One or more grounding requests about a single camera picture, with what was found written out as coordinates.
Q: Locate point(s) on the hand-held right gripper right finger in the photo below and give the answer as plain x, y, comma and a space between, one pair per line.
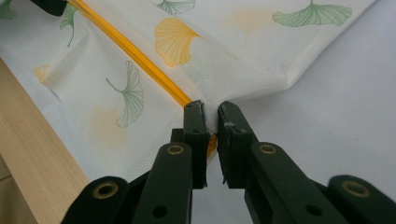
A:
236, 149

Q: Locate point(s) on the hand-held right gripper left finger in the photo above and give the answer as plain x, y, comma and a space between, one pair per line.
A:
196, 155

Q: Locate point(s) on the white leaf-print mesh laundry bag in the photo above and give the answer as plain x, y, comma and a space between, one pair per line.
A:
218, 71

